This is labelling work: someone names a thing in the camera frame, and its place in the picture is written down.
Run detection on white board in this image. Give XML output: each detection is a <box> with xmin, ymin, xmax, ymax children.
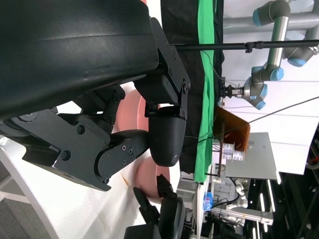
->
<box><xmin>225</xmin><ymin>132</ymin><xmax>281</xmax><ymax>180</ymax></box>

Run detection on green backdrop cloth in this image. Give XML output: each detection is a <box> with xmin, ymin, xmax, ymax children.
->
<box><xmin>193</xmin><ymin>0</ymin><xmax>220</xmax><ymax>185</ymax></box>

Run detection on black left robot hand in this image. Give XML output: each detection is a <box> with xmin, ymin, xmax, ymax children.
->
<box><xmin>0</xmin><ymin>0</ymin><xmax>191</xmax><ymax>192</ymax></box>

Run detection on black horizontal pole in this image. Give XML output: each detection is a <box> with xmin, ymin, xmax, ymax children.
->
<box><xmin>171</xmin><ymin>39</ymin><xmax>319</xmax><ymax>53</ymax></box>

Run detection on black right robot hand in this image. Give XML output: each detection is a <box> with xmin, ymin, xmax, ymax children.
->
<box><xmin>124</xmin><ymin>174</ymin><xmax>186</xmax><ymax>239</ymax></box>

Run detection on blue plastic bag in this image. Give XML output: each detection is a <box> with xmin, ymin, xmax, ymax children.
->
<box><xmin>203</xmin><ymin>191</ymin><xmax>214</xmax><ymax>210</ymax></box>

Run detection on black backdrop curtain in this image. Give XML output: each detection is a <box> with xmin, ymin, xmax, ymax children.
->
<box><xmin>160</xmin><ymin>0</ymin><xmax>225</xmax><ymax>175</ymax></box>

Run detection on long dark cable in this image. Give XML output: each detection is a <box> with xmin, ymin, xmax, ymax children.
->
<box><xmin>184</xmin><ymin>97</ymin><xmax>319</xmax><ymax>148</ymax></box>

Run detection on black industrial robot gripper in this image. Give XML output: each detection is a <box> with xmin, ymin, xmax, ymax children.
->
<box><xmin>219</xmin><ymin>84</ymin><xmax>244</xmax><ymax>100</ymax></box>

